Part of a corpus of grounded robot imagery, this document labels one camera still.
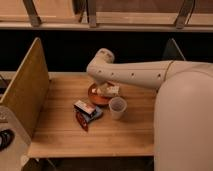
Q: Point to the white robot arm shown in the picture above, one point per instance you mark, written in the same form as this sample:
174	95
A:
183	110

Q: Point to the white snack bar package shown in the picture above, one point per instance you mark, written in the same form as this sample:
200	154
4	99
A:
106	90

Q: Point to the brown round plate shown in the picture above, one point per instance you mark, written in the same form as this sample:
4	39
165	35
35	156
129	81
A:
96	99

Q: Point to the orange white snack box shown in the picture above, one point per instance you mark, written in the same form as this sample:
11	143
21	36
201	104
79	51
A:
84	108

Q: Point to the dark red snack wrapper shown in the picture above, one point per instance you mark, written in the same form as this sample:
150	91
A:
81	121

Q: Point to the right dark side panel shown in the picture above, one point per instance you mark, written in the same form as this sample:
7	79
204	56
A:
172	51

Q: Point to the left wooden side panel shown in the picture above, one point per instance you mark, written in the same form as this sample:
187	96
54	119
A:
26	93

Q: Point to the wooden shelf rail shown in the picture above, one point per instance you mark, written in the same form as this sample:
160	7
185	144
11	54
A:
108	15

